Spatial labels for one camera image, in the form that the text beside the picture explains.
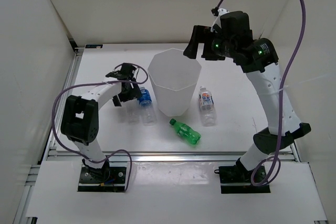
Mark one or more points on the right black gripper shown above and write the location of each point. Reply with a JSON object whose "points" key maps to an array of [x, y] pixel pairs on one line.
{"points": [[200, 34]]}

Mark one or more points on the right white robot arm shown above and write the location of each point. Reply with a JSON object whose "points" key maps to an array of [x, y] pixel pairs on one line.
{"points": [[230, 36]]}

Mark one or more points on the green plastic soda bottle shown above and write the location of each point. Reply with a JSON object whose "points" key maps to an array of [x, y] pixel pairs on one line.
{"points": [[185, 132]]}

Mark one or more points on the left aluminium side rail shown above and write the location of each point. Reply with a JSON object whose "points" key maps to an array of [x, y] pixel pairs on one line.
{"points": [[68, 80]]}

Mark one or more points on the white orange label bottle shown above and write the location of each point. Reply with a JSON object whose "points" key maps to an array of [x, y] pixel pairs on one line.
{"points": [[206, 107]]}

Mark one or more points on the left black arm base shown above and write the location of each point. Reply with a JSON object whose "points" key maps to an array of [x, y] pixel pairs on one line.
{"points": [[113, 180]]}

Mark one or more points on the aluminium front rail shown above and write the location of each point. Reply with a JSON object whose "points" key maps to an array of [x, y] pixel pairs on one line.
{"points": [[160, 156]]}

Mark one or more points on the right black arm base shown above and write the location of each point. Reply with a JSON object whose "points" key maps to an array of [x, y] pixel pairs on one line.
{"points": [[233, 182]]}

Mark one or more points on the white octagonal plastic bin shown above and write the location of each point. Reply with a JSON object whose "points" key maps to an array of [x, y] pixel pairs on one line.
{"points": [[173, 78]]}

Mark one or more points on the clear unlabeled plastic bottle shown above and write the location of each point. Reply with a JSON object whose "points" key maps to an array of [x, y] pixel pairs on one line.
{"points": [[132, 113]]}

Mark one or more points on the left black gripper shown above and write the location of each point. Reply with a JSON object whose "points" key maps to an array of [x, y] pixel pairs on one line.
{"points": [[135, 93]]}

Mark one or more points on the blue label plastic bottle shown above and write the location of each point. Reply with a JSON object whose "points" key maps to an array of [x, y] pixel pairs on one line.
{"points": [[147, 112]]}

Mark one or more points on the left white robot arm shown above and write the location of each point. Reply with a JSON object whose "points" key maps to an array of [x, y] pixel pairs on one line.
{"points": [[80, 120]]}

